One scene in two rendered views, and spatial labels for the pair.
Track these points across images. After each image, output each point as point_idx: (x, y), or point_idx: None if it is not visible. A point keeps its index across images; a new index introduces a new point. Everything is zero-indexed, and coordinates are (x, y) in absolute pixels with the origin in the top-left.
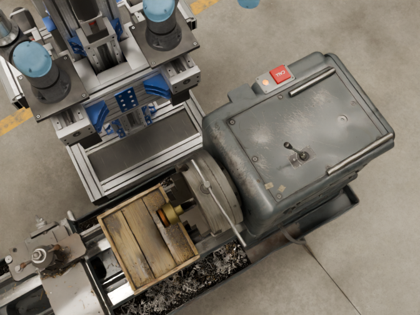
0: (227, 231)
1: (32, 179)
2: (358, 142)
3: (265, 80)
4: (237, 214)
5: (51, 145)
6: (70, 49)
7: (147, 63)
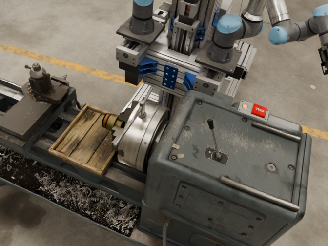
0: (133, 182)
1: (100, 107)
2: (266, 188)
3: (246, 105)
4: (142, 152)
5: (125, 103)
6: (169, 25)
7: (197, 64)
